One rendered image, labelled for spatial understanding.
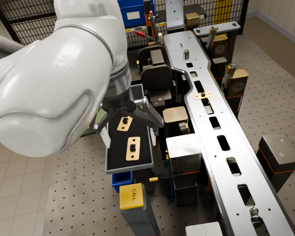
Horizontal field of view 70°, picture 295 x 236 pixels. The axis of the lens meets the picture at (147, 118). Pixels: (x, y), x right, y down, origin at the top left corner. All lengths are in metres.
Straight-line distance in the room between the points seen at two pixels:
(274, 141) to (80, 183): 0.91
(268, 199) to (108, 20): 0.67
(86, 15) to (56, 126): 0.18
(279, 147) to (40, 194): 1.90
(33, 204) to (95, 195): 1.11
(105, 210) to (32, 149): 0.86
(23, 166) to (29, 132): 2.25
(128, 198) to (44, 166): 1.82
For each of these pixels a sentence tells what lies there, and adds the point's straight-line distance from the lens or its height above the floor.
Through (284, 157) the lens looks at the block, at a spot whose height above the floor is 1.03.
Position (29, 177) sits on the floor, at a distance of 2.37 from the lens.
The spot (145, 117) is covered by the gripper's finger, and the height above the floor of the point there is 1.30.
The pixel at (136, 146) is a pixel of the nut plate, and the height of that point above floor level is 1.16.
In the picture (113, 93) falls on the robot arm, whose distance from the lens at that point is 0.44.
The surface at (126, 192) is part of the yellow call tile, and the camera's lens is 0.59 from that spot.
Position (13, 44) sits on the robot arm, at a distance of 1.02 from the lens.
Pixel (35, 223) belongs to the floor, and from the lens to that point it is 2.11.
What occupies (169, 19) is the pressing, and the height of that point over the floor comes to 1.07.
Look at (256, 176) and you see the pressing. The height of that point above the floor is 1.00.
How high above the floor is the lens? 1.69
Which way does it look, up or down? 47 degrees down
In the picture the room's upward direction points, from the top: 12 degrees counter-clockwise
